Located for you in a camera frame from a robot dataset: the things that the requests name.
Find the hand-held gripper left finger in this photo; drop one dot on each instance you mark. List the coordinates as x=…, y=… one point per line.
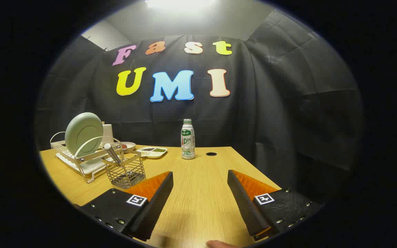
x=157, y=206

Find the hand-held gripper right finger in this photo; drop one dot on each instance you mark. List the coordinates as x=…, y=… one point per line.
x=245, y=206

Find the light green plate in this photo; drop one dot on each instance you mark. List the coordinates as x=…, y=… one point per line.
x=83, y=132

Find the white divided dish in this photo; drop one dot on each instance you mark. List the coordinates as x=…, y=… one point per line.
x=155, y=155

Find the beige round plate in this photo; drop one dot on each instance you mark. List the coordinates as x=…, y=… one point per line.
x=130, y=146

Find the pile of green beans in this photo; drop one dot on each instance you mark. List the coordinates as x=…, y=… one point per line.
x=159, y=150

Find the white drink bottle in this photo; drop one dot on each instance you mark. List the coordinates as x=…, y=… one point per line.
x=188, y=141

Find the white drip tray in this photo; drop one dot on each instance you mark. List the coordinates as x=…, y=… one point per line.
x=90, y=167

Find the white toaster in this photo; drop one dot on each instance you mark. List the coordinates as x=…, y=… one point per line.
x=107, y=134

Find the large ceiling light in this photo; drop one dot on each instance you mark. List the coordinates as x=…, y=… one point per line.
x=181, y=3

